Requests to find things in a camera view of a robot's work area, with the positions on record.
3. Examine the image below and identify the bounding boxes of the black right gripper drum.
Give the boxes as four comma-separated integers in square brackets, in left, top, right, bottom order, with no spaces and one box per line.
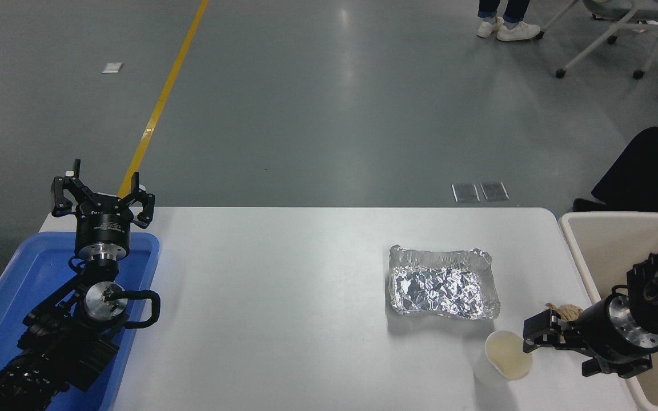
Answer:
[575,296,628,361]

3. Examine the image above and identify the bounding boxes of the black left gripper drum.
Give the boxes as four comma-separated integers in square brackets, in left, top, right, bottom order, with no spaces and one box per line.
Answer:
[75,197,135,248]

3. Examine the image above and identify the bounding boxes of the white paper cup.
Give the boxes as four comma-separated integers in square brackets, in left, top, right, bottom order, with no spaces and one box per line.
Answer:
[485,330,534,381]

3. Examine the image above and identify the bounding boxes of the crumpled tan paper ball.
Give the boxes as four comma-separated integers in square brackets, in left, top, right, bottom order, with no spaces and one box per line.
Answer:
[545,303,584,321]

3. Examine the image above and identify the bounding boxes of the large pale bin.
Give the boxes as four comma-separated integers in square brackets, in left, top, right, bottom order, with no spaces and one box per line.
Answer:
[559,212,658,410]

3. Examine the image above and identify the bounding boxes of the blue plastic tray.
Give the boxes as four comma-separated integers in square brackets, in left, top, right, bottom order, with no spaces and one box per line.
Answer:
[0,231,161,411]

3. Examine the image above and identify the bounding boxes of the crumpled foil tray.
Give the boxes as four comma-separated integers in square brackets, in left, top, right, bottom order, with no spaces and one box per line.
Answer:
[388,244,502,320]

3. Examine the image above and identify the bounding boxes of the person in black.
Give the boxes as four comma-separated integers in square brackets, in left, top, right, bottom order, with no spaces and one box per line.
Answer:
[572,114,658,213]

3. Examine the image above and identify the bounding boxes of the standing person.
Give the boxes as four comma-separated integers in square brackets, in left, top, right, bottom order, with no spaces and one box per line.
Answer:
[476,0,541,42]

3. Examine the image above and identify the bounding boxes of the white wheeled office chair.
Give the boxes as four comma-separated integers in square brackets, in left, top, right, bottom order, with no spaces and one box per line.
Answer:
[537,0,658,79]

